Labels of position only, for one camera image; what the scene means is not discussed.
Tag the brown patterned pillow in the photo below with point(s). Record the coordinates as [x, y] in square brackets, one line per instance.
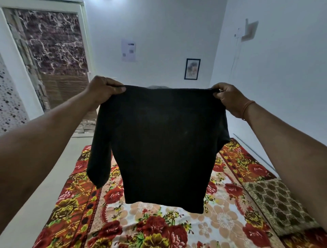
[278, 204]

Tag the black framed wall picture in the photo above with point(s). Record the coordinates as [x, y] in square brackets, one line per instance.
[192, 69]

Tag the dark green shirt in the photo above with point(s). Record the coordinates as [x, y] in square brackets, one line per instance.
[163, 148]

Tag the person's left hand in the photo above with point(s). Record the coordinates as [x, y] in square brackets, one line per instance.
[102, 89]

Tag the person's left forearm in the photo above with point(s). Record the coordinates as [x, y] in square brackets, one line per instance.
[38, 148]

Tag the marble patterned door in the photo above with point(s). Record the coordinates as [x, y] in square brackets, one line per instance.
[53, 51]

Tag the person's right forearm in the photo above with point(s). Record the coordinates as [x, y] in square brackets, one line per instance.
[293, 153]

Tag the speckled white curtain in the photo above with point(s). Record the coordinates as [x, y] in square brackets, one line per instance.
[10, 104]

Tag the person's right hand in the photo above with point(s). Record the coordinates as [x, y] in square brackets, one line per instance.
[232, 101]

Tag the grey wall conduit strip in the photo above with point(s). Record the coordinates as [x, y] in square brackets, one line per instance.
[255, 152]

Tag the white paper sheet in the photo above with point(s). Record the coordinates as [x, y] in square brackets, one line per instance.
[128, 50]

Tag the grey wall switch board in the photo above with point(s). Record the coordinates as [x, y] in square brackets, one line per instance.
[249, 31]

